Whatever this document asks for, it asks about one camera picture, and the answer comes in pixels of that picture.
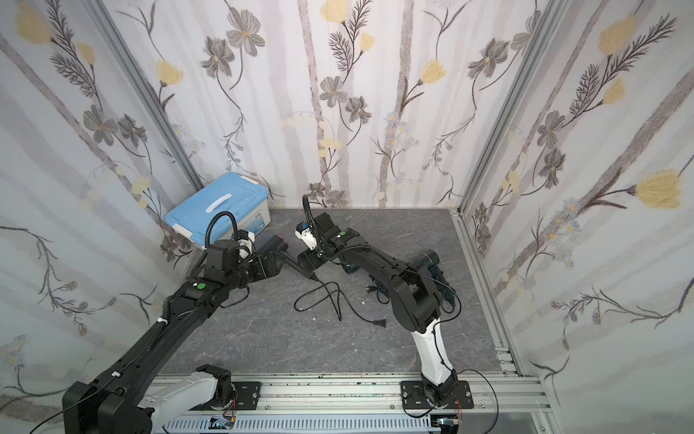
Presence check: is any black hair dryer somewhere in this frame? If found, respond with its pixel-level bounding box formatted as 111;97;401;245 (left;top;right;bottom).
260;235;318;281

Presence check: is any dark green hair dryer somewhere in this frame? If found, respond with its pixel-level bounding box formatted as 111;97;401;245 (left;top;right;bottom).
341;263;390;305
410;250;457;314

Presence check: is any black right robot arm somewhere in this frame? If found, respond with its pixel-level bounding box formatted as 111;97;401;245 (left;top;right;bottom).
296;195;458;407

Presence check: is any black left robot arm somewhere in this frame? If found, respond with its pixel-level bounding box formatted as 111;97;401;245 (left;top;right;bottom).
61;227;288;433

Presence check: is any blue lid storage box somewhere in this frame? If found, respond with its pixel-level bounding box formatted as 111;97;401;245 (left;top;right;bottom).
164;173;271;249

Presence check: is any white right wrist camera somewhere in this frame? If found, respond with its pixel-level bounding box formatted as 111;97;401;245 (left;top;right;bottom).
295;222;318;251

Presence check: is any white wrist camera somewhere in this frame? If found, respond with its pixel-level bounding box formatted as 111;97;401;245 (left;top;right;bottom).
295;222;318;251
237;230;256;259

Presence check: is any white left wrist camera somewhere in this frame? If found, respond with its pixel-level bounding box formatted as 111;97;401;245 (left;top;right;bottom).
237;230;256;259

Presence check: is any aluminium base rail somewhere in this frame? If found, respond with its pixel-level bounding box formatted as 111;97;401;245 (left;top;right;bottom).
162;371;560;433

